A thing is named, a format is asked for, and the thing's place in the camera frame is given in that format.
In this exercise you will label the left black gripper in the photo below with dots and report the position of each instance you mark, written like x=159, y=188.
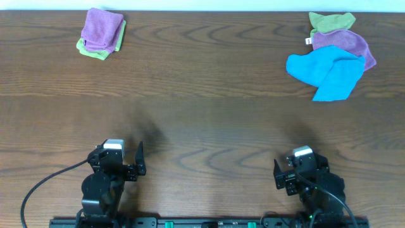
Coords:
x=127, y=171

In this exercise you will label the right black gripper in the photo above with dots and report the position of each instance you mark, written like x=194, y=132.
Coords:
x=290, y=180

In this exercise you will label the blue microfiber cloth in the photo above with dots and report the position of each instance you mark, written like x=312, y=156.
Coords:
x=332, y=70

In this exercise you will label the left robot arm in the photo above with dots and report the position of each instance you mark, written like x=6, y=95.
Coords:
x=103, y=189

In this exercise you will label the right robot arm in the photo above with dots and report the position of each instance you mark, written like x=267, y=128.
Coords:
x=320, y=191

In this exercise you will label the folded green cloth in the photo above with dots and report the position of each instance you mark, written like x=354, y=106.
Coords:
x=102, y=54

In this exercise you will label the folded purple cloth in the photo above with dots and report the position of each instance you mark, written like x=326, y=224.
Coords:
x=101, y=30

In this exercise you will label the white cloth label tag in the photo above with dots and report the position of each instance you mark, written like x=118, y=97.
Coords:
x=308, y=41

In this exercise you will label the crumpled purple cloth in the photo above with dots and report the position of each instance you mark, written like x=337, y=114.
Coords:
x=348, y=41

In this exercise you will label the crumpled green cloth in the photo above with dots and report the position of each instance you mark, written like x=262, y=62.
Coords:
x=326, y=24

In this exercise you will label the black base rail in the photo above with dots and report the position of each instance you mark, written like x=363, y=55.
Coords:
x=151, y=222

